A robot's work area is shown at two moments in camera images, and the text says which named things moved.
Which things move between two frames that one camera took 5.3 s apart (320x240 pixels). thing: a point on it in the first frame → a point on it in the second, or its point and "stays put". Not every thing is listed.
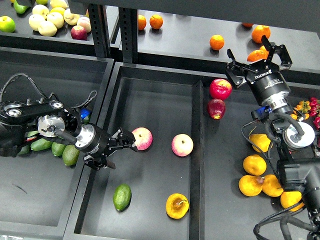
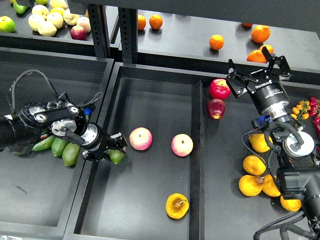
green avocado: (122, 197) → (116, 156)
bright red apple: (220, 89) stays put
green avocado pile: (70, 153) stays put
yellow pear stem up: (177, 206) stays put
